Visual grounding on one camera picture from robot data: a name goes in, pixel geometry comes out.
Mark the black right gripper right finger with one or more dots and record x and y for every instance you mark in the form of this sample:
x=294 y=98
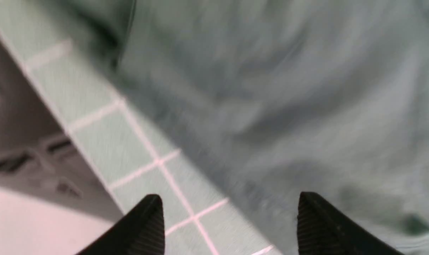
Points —
x=324 y=230

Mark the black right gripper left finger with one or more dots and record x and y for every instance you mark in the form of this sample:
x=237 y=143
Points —
x=140 y=232

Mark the green long-sleeved shirt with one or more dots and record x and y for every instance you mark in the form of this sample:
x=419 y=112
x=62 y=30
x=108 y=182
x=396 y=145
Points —
x=271 y=98

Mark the green checkered tablecloth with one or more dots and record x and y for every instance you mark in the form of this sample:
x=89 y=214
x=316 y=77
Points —
x=129 y=155

